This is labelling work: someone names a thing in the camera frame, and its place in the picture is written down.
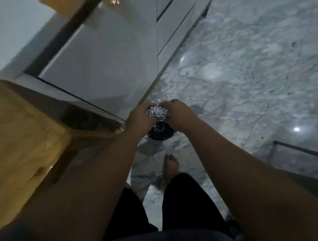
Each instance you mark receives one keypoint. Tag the person's left hand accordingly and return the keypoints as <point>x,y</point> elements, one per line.
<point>137,124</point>

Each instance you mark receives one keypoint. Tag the person's right hand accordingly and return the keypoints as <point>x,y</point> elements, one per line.
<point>181,116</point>

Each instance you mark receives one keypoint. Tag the shredded white paper filling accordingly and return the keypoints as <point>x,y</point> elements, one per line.
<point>157,113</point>

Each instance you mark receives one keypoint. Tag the person's left forearm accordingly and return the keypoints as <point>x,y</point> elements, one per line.
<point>74,193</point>

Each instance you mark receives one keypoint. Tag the person's right forearm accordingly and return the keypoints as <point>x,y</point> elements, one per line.
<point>248,186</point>

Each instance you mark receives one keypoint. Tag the person's right foot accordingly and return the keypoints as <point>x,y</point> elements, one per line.
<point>171,166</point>

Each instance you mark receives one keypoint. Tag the black trash bin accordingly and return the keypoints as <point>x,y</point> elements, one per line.
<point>160,132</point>

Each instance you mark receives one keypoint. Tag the white cabinet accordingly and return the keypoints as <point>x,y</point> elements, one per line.
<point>104,62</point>

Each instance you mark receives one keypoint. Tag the dark shorts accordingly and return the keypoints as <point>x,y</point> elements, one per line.
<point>188,206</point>

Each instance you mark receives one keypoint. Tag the dark metal frame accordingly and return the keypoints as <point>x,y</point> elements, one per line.
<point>295,147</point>

